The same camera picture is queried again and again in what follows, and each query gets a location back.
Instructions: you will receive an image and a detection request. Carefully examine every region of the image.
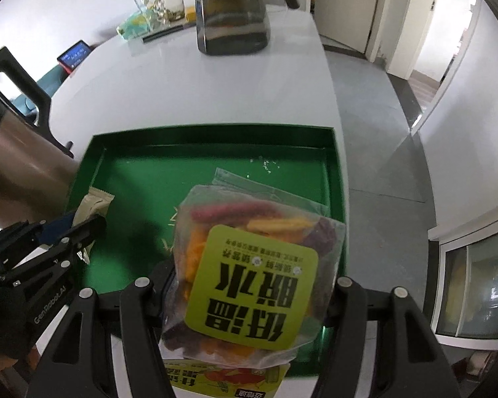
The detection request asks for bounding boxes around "beige snack packet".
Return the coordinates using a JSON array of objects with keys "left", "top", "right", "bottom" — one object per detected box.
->
[{"left": 71, "top": 186, "right": 116, "bottom": 266}]

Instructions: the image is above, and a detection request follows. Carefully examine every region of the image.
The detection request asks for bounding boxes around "clear bag red green label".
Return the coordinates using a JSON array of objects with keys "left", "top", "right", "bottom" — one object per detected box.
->
[{"left": 164, "top": 360, "right": 291, "bottom": 397}]

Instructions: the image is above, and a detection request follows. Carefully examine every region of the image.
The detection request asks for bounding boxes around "dried fruit bag green label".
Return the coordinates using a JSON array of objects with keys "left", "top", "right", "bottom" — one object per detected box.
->
[{"left": 162, "top": 184, "right": 345, "bottom": 368}]

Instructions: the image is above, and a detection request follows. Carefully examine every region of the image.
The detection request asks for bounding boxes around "copper and black thermos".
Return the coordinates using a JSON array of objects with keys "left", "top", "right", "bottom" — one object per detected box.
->
[{"left": 0, "top": 48, "right": 79, "bottom": 228}]

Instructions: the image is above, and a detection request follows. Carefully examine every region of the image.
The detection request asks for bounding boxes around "green tray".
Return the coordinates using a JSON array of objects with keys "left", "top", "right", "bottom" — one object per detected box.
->
[{"left": 63, "top": 122, "right": 350, "bottom": 378}]

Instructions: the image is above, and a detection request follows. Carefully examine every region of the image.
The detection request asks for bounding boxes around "teal sofa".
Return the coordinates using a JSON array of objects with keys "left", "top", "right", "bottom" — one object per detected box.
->
[{"left": 12, "top": 65, "right": 69, "bottom": 115}]

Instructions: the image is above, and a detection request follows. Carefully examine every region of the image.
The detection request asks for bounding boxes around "red smart display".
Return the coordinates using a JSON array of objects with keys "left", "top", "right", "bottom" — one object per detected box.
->
[{"left": 57, "top": 40, "right": 92, "bottom": 74}]

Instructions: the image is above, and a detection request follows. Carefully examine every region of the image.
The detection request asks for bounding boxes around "teal tissue pack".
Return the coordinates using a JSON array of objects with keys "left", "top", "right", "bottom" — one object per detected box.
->
[{"left": 116, "top": 10, "right": 153, "bottom": 40}]

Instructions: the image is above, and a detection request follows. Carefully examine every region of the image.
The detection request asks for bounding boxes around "black remote stick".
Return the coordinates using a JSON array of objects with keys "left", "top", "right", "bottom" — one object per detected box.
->
[{"left": 142, "top": 22, "right": 196, "bottom": 44}]

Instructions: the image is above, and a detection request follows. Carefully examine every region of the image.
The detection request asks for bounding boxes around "glass cup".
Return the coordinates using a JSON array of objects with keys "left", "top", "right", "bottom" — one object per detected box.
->
[{"left": 135, "top": 0, "right": 185, "bottom": 30}]

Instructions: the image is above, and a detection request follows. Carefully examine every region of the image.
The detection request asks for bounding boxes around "yellow box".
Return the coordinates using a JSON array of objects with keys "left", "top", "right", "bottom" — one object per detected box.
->
[{"left": 185, "top": 5, "right": 197, "bottom": 23}]

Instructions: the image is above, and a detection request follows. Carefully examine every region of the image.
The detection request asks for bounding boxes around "dark glass kettle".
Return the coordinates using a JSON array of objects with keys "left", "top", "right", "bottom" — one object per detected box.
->
[{"left": 192, "top": 0, "right": 300, "bottom": 56}]

